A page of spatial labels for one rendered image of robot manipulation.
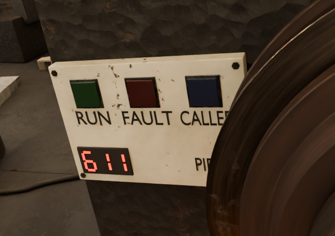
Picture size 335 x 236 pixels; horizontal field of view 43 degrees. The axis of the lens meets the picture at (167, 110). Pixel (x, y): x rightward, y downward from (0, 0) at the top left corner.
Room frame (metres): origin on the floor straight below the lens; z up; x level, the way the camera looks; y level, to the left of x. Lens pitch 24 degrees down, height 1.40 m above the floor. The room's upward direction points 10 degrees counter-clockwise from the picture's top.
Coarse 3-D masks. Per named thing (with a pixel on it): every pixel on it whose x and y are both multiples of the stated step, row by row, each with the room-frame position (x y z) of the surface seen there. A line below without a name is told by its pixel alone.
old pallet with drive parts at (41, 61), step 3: (42, 57) 4.95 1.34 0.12; (45, 57) 4.92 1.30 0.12; (48, 57) 4.89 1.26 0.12; (39, 60) 4.83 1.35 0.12; (42, 60) 4.81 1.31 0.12; (45, 60) 4.80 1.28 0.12; (48, 60) 4.79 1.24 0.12; (39, 63) 4.83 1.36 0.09; (42, 63) 4.82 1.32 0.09; (45, 63) 4.83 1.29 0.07; (48, 63) 4.89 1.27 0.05; (51, 63) 4.98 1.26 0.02; (39, 66) 4.83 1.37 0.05; (42, 66) 4.82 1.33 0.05; (45, 66) 4.82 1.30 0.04; (48, 66) 4.87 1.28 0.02; (39, 69) 4.85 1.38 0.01; (42, 69) 4.82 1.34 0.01; (45, 69) 4.81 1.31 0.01
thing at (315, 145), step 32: (320, 96) 0.28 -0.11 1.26; (288, 128) 0.29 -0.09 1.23; (320, 128) 0.28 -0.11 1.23; (256, 160) 0.30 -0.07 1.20; (288, 160) 0.29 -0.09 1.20; (320, 160) 0.27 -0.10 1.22; (256, 192) 0.30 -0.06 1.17; (288, 192) 0.28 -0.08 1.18; (320, 192) 0.27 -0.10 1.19; (256, 224) 0.31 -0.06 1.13; (288, 224) 0.28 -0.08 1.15
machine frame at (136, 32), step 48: (48, 0) 0.57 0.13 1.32; (96, 0) 0.54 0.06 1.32; (144, 0) 0.52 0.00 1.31; (192, 0) 0.49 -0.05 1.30; (240, 0) 0.47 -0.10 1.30; (288, 0) 0.45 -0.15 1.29; (48, 48) 0.58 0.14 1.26; (96, 48) 0.55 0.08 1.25; (144, 48) 0.52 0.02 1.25; (192, 48) 0.50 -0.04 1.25; (240, 48) 0.48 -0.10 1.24; (96, 192) 0.57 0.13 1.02; (144, 192) 0.54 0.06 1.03; (192, 192) 0.51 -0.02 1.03
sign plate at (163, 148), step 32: (64, 64) 0.55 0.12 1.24; (96, 64) 0.53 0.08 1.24; (128, 64) 0.51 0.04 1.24; (160, 64) 0.49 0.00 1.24; (192, 64) 0.48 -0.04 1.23; (224, 64) 0.46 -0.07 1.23; (64, 96) 0.55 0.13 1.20; (128, 96) 0.51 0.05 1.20; (160, 96) 0.50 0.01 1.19; (224, 96) 0.46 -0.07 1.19; (96, 128) 0.53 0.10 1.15; (128, 128) 0.52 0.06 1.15; (160, 128) 0.50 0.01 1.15; (192, 128) 0.48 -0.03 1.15; (96, 160) 0.54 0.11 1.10; (128, 160) 0.52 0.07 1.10; (160, 160) 0.50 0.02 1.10; (192, 160) 0.48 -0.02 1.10
